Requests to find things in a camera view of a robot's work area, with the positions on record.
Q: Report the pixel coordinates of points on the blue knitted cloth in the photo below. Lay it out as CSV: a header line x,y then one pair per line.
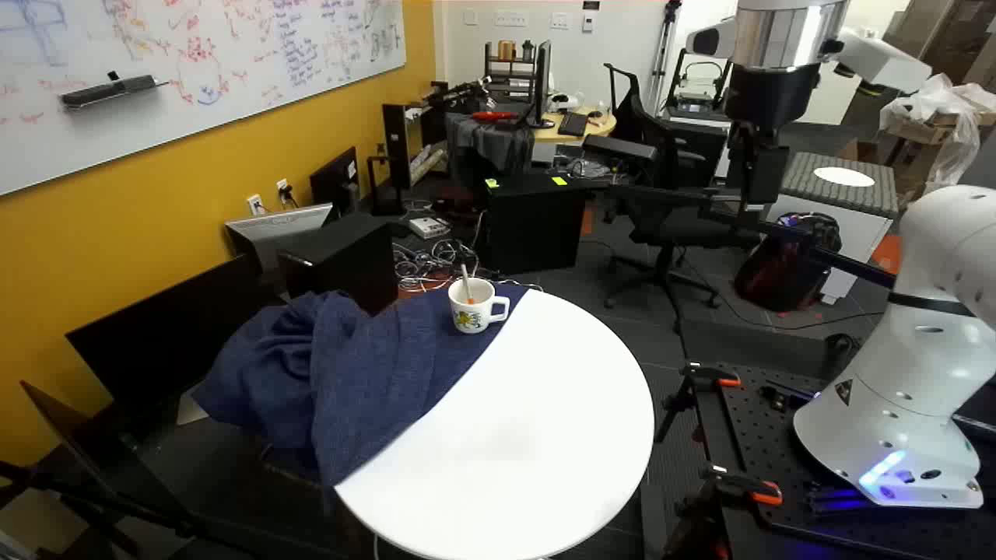
x,y
354,376

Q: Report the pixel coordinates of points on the white wall outlet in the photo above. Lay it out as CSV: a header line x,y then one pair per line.
x,y
256,204
284,188

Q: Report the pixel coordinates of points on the white labelled device box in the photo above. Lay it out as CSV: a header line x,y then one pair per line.
x,y
426,227

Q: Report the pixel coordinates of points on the large wall whiteboard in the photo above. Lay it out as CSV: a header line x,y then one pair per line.
x,y
205,64

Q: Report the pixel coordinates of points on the black box with grey face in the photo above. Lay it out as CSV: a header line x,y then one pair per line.
x,y
344,266

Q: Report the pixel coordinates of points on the grey draped cloth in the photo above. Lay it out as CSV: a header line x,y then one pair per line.
x,y
494,146

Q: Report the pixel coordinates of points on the grey mat with white disc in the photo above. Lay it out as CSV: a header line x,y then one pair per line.
x,y
841,182

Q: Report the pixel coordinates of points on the black tripod stand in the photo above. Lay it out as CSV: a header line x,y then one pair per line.
x,y
83,468

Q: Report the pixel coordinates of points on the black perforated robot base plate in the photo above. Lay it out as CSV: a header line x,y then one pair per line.
x,y
756,438

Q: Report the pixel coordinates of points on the white printed ceramic mug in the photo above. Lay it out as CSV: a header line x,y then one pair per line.
x,y
472,311

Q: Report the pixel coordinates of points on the black computer tower with stickers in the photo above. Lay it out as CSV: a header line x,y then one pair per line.
x,y
530,223

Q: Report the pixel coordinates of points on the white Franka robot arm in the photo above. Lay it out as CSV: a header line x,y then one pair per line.
x,y
935,343

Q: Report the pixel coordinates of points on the black office chair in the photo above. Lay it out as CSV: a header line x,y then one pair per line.
x,y
672,213

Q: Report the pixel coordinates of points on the black and red bag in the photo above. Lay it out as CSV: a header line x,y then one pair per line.
x,y
785,266

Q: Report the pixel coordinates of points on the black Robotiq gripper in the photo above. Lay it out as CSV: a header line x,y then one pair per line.
x,y
772,98

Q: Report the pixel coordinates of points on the black monitor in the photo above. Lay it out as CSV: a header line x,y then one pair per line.
x,y
336,182

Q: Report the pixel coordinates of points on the black flat panel leaning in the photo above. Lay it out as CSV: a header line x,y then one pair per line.
x,y
156,343

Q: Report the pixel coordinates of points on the cardboard boxes under plastic wrap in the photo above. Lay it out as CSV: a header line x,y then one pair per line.
x,y
928,130

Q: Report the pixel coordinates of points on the silver flat panel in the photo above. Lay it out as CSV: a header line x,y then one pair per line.
x,y
279,219

